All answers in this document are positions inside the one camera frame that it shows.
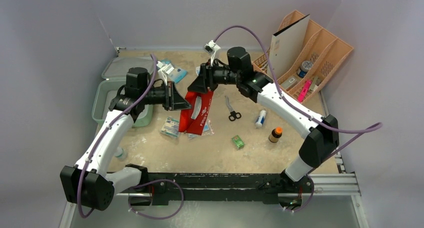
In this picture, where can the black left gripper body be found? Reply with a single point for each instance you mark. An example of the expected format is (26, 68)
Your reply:
(163, 96)

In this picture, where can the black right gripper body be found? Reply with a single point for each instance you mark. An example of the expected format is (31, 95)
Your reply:
(208, 76)

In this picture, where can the red first aid pouch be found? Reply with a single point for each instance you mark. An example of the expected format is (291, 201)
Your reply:
(193, 120)

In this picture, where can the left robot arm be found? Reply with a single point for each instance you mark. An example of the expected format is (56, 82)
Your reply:
(87, 183)

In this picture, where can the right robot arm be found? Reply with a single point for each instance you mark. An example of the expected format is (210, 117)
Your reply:
(319, 138)

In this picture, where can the green small medicine box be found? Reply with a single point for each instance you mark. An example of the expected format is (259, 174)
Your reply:
(238, 142)

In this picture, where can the blue white wipes packet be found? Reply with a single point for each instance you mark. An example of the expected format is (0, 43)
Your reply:
(173, 72)

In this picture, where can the green white mask packet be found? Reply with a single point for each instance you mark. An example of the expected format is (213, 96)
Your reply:
(170, 127)

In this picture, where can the clear zip bag of pads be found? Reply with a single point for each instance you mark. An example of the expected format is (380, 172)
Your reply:
(207, 131)

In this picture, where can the mint green storage case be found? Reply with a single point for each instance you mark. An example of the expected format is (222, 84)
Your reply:
(114, 76)

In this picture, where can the white blue bandage roll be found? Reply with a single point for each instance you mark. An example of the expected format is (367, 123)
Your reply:
(260, 118)

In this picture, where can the grey box in organizer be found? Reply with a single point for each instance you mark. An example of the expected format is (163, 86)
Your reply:
(289, 83)

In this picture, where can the white folder in organizer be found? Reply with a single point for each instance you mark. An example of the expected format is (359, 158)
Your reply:
(287, 43)

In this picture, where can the brown bottle orange cap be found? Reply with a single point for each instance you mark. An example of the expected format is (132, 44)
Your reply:
(275, 135)

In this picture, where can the pink marker in organizer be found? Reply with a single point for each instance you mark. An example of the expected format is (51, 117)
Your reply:
(304, 91)

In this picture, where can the pink desk organizer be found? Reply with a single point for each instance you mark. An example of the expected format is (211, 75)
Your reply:
(321, 56)

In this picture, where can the black handled medical scissors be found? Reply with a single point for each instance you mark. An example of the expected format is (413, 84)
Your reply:
(233, 115)

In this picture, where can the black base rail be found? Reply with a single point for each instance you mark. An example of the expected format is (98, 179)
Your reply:
(267, 188)

